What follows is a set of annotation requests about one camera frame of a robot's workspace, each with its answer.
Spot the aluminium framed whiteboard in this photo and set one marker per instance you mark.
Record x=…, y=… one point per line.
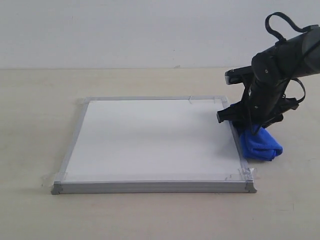
x=153, y=144

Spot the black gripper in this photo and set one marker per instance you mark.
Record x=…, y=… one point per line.
x=263, y=104

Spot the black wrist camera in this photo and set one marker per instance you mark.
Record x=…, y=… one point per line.
x=238, y=75

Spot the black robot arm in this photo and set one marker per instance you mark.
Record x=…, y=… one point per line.
x=265, y=80

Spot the blue cloth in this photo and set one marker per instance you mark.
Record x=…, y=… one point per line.
x=257, y=143

